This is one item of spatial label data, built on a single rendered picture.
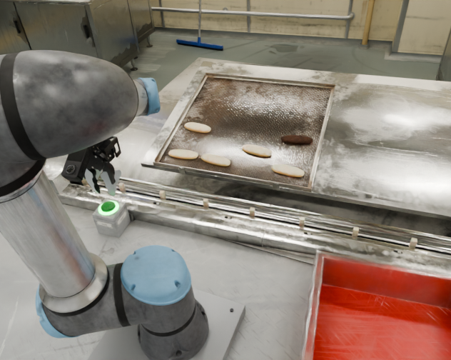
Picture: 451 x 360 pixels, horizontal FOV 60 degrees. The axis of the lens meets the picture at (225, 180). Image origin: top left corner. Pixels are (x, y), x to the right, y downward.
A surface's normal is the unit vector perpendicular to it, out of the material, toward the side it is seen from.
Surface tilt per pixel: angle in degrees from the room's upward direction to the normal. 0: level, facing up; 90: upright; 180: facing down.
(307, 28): 90
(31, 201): 94
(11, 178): 96
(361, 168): 10
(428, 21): 90
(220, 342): 3
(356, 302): 0
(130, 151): 0
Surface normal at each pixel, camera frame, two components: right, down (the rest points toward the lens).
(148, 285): 0.06, -0.76
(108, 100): 0.89, 0.04
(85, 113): 0.75, 0.27
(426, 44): -0.32, 0.61
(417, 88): -0.11, -0.66
